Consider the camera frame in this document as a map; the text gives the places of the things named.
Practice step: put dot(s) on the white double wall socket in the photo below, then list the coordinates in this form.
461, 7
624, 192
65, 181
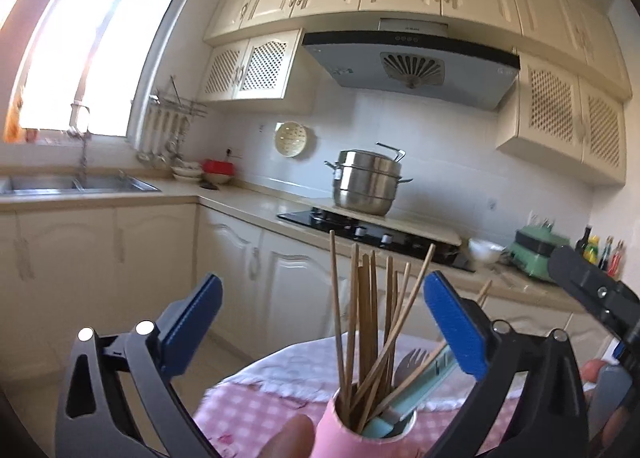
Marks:
542, 222

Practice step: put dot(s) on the red container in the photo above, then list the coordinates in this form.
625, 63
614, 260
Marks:
219, 168

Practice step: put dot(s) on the pink checked tablecloth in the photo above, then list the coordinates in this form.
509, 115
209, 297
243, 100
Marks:
240, 408

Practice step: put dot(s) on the small black scrubber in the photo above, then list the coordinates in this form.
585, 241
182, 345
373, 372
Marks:
210, 185

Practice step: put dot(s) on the stack of white dishes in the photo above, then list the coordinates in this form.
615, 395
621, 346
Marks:
186, 172

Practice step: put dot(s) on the yellow round perforated plate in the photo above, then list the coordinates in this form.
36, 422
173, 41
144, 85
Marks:
294, 139

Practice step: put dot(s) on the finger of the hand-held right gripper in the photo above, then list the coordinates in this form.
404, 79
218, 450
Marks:
590, 283

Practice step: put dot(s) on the person's right hand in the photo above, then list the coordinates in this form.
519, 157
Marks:
595, 372

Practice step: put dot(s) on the steel steamer pot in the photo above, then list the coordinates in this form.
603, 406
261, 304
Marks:
367, 182

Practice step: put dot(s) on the green electric cooker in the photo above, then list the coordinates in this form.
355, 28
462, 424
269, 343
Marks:
535, 253

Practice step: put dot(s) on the small pink cup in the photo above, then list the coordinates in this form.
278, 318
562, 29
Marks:
32, 135

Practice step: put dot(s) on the black glass gas stove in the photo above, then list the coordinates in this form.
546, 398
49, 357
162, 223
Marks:
320, 223

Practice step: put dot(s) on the dark metal fork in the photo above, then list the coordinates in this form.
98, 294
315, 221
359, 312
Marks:
407, 368

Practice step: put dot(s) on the cream kitchen base cabinets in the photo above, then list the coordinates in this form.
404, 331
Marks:
150, 248

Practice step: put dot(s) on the cream lattice door wall cabinet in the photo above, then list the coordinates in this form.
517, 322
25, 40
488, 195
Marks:
260, 67
560, 112

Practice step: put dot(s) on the person's left hand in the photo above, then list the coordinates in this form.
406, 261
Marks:
290, 438

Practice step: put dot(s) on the dark glass oil bottle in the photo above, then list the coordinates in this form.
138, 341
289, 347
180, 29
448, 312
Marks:
582, 240

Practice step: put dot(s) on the bunch of wooden chopsticks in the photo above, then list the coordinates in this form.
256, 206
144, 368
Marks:
372, 318

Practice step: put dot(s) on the red-capped sauce bottle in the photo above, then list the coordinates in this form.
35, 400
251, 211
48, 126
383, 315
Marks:
618, 258

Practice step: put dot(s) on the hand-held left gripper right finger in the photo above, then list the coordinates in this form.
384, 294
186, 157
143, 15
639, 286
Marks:
452, 328

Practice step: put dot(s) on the row of hanging ladles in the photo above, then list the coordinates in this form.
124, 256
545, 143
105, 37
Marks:
160, 132

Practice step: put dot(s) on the kitchen window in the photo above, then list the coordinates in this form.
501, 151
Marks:
90, 37

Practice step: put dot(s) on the white bowl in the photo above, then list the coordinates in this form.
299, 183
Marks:
485, 252

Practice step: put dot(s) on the grey range hood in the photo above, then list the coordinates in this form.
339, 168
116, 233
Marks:
450, 72

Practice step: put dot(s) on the orange bottle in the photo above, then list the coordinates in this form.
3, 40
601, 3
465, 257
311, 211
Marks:
14, 125

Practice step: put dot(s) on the chrome faucet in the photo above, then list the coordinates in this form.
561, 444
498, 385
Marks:
82, 147

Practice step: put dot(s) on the wall utensil rack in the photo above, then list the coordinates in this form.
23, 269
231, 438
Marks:
175, 105

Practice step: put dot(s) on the steel double sink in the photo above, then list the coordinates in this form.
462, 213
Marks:
100, 184

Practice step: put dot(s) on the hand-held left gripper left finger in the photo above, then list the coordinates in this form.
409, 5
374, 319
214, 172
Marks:
195, 323

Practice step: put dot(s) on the beige kitchen countertop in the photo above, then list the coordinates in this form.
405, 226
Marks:
240, 200

